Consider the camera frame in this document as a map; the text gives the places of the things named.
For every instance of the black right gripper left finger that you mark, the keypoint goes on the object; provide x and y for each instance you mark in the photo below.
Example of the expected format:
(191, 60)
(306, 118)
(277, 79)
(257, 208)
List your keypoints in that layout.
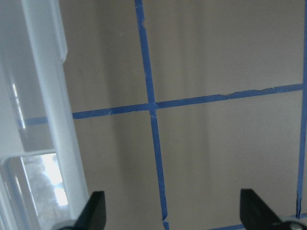
(93, 216)

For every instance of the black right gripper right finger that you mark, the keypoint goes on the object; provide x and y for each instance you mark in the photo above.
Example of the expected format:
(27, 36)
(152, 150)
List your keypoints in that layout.
(256, 215)

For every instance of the clear plastic box lid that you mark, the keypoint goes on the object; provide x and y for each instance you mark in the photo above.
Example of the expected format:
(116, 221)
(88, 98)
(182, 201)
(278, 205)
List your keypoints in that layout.
(42, 183)

